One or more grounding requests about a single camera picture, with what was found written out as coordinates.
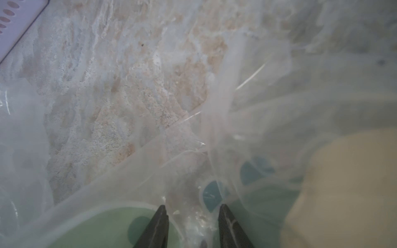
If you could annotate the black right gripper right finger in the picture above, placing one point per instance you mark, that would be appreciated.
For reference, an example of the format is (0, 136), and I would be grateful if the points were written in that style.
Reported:
(231, 234)

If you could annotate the pale round fruit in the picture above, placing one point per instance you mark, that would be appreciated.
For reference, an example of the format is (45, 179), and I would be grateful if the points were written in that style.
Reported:
(348, 197)

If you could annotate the purple plastic basket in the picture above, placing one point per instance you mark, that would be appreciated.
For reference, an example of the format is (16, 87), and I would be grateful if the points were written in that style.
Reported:
(16, 17)

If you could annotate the green zip-top bag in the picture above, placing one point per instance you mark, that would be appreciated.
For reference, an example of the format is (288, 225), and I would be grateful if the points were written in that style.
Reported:
(249, 147)

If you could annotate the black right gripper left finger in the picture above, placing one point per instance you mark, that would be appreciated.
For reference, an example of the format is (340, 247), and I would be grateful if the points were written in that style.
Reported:
(157, 231)

